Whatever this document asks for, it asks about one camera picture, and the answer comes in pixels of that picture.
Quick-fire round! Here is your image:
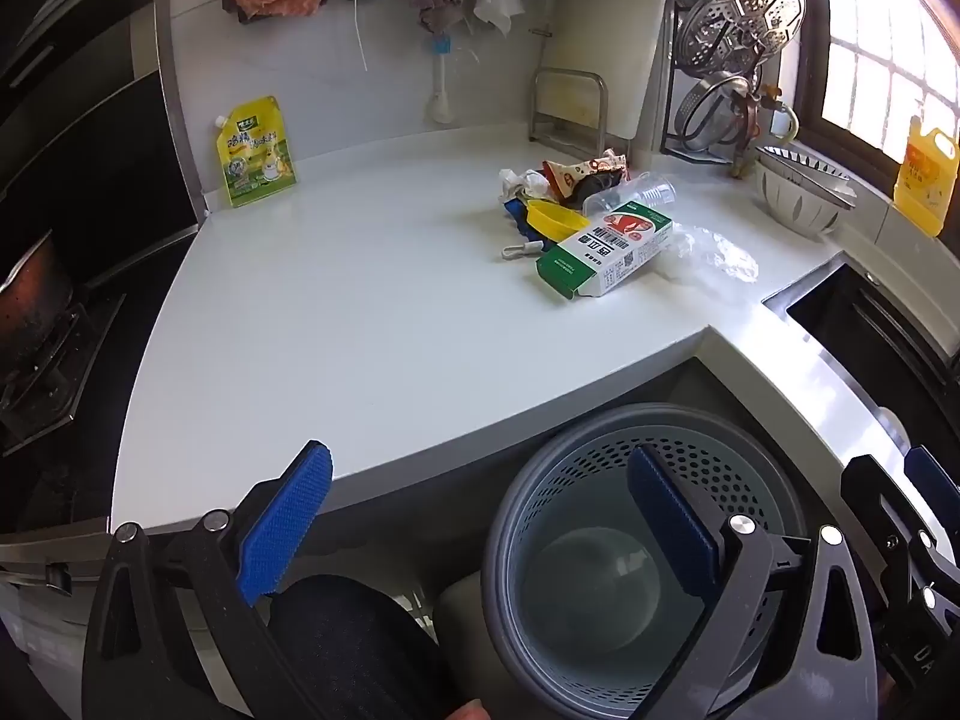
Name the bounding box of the black wire dish rack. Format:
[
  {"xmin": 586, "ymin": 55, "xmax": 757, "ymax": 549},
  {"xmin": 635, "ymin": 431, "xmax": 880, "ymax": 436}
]
[{"xmin": 660, "ymin": 0, "xmax": 773, "ymax": 162}]

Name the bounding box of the yellow oil bottle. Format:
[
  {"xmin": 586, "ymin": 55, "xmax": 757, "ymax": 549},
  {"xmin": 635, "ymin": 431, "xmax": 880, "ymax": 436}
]
[{"xmin": 892, "ymin": 116, "xmax": 960, "ymax": 237}]

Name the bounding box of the grey perforated waste basket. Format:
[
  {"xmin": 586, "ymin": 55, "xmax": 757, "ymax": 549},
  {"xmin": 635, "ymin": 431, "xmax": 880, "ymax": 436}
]
[{"xmin": 484, "ymin": 403, "xmax": 878, "ymax": 720}]

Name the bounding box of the steel cutting board rack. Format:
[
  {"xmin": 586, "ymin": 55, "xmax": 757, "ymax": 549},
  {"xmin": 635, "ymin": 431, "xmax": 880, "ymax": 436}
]
[{"xmin": 529, "ymin": 69, "xmax": 608, "ymax": 155}]

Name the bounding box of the pale green kitchen utensil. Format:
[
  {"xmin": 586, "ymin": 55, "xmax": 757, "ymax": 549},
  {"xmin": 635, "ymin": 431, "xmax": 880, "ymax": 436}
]
[{"xmin": 731, "ymin": 86, "xmax": 800, "ymax": 177}]

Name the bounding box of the green white milk carton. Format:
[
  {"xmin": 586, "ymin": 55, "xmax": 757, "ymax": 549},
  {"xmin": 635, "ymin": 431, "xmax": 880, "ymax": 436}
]
[{"xmin": 535, "ymin": 201, "xmax": 674, "ymax": 301}]

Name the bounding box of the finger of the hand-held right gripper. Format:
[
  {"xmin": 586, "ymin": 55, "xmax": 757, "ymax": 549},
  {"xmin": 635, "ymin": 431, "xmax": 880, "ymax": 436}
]
[
  {"xmin": 840, "ymin": 454, "xmax": 935, "ymax": 595},
  {"xmin": 904, "ymin": 446, "xmax": 960, "ymax": 565}
]

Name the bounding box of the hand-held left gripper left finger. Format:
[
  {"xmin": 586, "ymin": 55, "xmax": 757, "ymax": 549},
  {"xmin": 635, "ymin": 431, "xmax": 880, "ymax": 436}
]
[{"xmin": 81, "ymin": 439, "xmax": 335, "ymax": 720}]

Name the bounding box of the white patterned colander bowl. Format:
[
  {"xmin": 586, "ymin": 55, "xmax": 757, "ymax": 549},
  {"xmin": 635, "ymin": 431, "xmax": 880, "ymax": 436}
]
[{"xmin": 754, "ymin": 146, "xmax": 860, "ymax": 233}]

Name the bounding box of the kitchen sink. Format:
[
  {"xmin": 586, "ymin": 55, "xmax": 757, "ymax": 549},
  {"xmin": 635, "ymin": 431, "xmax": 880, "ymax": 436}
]
[{"xmin": 763, "ymin": 255, "xmax": 960, "ymax": 421}]

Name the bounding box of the white cutting board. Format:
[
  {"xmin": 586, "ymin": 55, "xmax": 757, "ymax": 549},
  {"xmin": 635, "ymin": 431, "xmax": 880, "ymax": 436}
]
[{"xmin": 544, "ymin": 0, "xmax": 672, "ymax": 140}]

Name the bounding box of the yellow seasoning pouch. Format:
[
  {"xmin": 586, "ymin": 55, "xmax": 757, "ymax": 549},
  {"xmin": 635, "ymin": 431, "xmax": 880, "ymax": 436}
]
[{"xmin": 215, "ymin": 96, "xmax": 298, "ymax": 209}]

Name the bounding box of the clear plastic cup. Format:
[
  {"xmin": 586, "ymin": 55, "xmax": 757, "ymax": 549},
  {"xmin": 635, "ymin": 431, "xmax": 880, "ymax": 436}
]
[{"xmin": 581, "ymin": 172, "xmax": 678, "ymax": 218}]

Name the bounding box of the clear plastic bag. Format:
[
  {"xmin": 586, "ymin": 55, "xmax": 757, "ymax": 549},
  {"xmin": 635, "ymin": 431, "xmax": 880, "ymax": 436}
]
[{"xmin": 660, "ymin": 223, "xmax": 760, "ymax": 286}]

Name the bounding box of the person's dark trouser leg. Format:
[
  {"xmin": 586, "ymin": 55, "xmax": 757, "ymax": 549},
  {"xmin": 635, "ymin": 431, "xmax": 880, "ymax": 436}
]
[{"xmin": 266, "ymin": 574, "xmax": 455, "ymax": 720}]

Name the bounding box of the perforated steel steamer plate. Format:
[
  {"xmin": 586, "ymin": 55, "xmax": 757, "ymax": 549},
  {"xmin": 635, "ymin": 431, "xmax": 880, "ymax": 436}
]
[{"xmin": 682, "ymin": 0, "xmax": 807, "ymax": 65}]

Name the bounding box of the window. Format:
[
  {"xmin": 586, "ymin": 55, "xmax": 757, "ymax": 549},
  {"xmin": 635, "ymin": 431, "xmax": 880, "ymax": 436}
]
[{"xmin": 795, "ymin": 0, "xmax": 960, "ymax": 166}]

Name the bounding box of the white hanging cloth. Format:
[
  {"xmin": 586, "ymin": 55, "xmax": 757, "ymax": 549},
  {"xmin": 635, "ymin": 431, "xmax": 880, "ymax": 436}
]
[{"xmin": 472, "ymin": 0, "xmax": 526, "ymax": 36}]

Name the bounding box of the red white snack wrapper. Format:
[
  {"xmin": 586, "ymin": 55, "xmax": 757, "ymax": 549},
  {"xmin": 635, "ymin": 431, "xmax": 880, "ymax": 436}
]
[{"xmin": 541, "ymin": 154, "xmax": 627, "ymax": 200}]

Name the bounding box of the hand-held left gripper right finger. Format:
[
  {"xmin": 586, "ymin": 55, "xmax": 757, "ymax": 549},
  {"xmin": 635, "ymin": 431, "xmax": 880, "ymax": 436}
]
[{"xmin": 627, "ymin": 444, "xmax": 878, "ymax": 720}]

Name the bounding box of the white bottle brush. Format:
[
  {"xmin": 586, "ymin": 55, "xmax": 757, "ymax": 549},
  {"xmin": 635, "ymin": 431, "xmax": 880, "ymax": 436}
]
[{"xmin": 427, "ymin": 34, "xmax": 455, "ymax": 125}]

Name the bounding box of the dark grey rag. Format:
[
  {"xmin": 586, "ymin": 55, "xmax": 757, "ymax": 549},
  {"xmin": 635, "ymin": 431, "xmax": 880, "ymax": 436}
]
[{"xmin": 577, "ymin": 169, "xmax": 627, "ymax": 205}]

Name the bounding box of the blue knotted strap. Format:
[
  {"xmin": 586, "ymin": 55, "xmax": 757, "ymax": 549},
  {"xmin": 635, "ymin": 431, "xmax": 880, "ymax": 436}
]
[{"xmin": 504, "ymin": 199, "xmax": 548, "ymax": 241}]

